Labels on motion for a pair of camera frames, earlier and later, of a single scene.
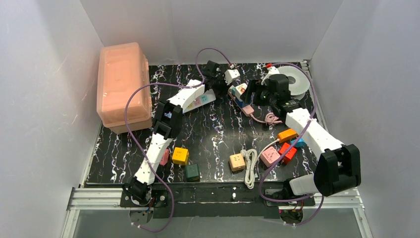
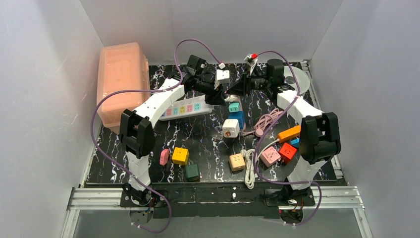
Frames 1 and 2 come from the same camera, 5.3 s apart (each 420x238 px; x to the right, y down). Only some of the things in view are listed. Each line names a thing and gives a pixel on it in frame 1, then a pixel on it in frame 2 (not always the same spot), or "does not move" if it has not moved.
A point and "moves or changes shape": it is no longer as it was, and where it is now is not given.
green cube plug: (192, 171) does not move
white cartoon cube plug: (239, 90) moves or changes shape
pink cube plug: (269, 155) does not move
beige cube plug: (236, 162) does not move
